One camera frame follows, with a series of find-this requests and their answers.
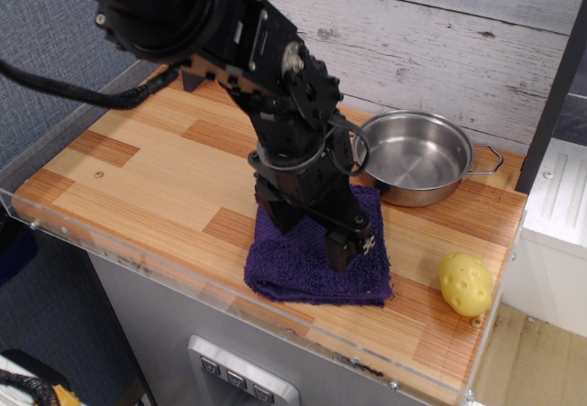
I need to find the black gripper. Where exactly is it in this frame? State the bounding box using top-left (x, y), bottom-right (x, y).
top-left (248, 142), bottom-right (375, 273)

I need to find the purple towel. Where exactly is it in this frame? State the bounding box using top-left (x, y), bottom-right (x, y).
top-left (244, 185), bottom-right (393, 307)

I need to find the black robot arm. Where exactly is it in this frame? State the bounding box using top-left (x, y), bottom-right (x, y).
top-left (95, 0), bottom-right (374, 272)

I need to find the clear acrylic front guard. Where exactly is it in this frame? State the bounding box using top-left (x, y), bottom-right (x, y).
top-left (1, 185), bottom-right (506, 405)

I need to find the stainless steel pot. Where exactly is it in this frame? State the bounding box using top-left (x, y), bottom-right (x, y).
top-left (353, 110), bottom-right (504, 207)

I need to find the silver dispenser button panel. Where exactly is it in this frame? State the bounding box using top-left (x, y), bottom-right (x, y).
top-left (187, 335), bottom-right (301, 405)

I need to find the yellow toy potato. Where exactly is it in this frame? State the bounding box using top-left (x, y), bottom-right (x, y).
top-left (438, 252), bottom-right (493, 318)

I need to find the white side cabinet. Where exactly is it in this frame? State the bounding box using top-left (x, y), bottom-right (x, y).
top-left (502, 138), bottom-right (586, 336)

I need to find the yellow black object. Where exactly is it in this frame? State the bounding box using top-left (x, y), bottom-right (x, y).
top-left (1, 369), bottom-right (83, 406)

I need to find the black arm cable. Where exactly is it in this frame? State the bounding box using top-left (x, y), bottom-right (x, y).
top-left (0, 57), bottom-right (180, 110)

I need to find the dark grey right post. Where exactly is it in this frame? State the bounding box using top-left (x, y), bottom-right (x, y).
top-left (515, 0), bottom-right (586, 194)

